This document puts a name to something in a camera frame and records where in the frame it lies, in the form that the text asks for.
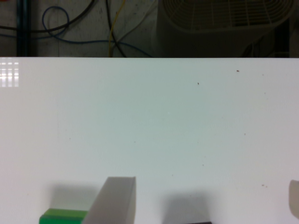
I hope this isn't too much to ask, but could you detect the green block with hole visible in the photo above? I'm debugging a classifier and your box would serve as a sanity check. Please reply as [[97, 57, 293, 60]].
[[39, 208, 87, 224]]

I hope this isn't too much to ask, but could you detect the black cable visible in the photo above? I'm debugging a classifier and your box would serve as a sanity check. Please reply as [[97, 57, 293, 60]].
[[0, 0, 127, 58]]

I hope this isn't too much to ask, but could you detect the blue cable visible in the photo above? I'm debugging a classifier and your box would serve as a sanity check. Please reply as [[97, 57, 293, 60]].
[[0, 6, 152, 58]]

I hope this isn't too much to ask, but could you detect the yellow cable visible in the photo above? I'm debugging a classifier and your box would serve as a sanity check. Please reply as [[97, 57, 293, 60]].
[[107, 0, 127, 58]]

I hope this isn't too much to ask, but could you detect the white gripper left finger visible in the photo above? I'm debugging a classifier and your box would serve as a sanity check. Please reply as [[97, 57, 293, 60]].
[[81, 177, 136, 224]]

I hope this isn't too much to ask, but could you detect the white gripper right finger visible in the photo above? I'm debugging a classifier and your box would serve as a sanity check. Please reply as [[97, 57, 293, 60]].
[[289, 180, 299, 218]]

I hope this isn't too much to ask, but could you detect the dark metal frame post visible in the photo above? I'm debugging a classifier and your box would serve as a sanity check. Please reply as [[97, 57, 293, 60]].
[[17, 0, 31, 57]]

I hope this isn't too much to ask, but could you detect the black interlocking cube block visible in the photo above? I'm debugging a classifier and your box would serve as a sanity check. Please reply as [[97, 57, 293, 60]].
[[188, 221, 212, 224]]

